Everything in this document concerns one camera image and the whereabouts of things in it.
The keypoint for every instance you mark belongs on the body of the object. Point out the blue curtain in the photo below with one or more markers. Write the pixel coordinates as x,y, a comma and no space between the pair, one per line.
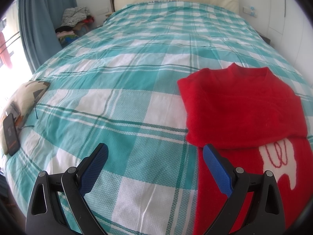
38,20

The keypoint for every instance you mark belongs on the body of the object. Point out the white wall socket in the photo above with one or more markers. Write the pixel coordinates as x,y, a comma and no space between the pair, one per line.
250,11

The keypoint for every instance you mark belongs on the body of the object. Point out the beige patterned pillow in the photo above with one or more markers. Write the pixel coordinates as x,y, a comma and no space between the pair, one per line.
25,97

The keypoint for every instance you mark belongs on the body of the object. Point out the red knit sweater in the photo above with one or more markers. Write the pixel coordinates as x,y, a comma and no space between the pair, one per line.
256,121

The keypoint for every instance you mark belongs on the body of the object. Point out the pile of clothes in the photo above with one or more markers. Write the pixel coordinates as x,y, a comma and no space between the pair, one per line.
76,22

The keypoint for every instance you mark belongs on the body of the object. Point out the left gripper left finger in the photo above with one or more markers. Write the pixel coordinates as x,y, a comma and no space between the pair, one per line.
45,214

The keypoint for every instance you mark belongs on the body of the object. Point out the teal plaid bed sheet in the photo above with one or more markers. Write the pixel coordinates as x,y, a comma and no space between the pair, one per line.
118,85

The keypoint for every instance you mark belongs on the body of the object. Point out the red hanging garment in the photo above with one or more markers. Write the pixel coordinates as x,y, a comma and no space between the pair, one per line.
5,56

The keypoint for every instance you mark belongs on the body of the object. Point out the white wardrobe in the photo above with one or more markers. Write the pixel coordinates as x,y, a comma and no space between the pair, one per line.
291,35

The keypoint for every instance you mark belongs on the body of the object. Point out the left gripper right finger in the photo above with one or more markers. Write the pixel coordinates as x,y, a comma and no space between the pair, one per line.
265,214

